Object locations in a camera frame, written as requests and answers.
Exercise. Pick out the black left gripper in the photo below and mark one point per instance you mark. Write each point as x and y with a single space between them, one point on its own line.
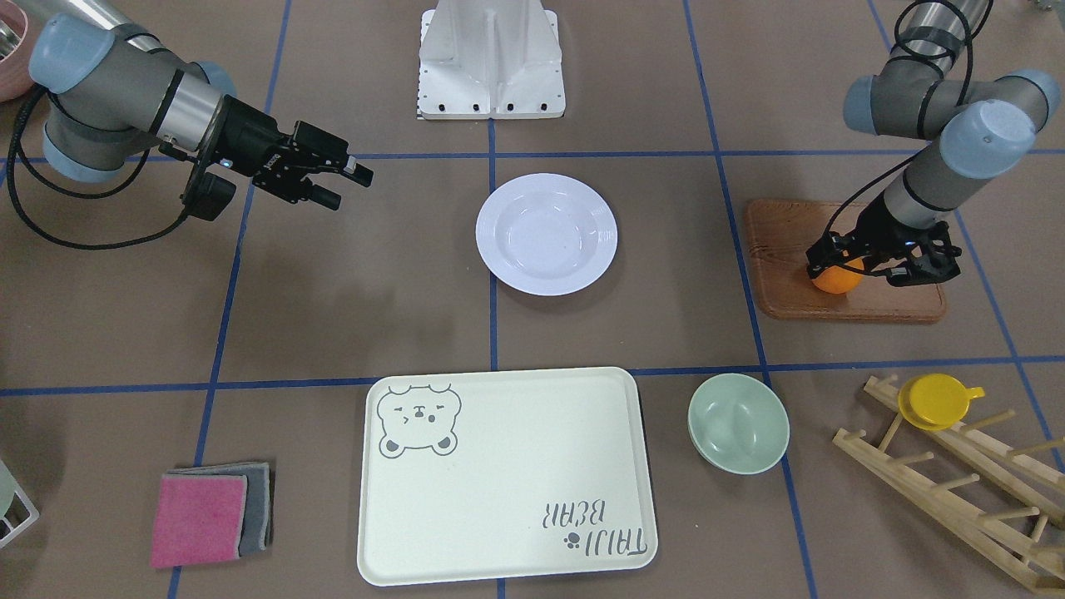
869 229

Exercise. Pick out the white round plate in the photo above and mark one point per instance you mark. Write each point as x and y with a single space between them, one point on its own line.
546 234

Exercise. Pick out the white cup rack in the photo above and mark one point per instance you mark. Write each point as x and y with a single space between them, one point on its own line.
18 512

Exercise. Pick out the pink bowl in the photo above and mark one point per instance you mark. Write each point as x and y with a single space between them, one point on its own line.
15 76

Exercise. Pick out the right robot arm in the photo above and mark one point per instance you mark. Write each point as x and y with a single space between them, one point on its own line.
116 90

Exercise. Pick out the yellow mug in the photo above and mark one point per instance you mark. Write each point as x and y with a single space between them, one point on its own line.
936 401

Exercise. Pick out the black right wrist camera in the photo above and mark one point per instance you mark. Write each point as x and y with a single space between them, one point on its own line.
206 195

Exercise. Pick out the pink sponge cloth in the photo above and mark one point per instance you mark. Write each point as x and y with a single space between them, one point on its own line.
198 519

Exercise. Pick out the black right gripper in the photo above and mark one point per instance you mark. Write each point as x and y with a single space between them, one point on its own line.
251 139

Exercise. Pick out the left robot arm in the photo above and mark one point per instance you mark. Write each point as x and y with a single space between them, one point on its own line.
975 132

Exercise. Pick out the light green bowl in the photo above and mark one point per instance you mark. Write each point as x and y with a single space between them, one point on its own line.
738 424

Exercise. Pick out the cream bear tray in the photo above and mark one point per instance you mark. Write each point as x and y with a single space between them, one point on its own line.
472 476

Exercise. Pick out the orange fruit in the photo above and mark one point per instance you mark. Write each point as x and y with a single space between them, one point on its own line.
840 281

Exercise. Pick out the wooden mug drying rack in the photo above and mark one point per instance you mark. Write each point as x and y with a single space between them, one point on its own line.
1007 505

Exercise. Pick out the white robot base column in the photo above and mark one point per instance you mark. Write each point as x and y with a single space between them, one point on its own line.
490 60

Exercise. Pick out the brown wooden tray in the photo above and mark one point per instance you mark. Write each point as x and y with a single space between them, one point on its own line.
779 234

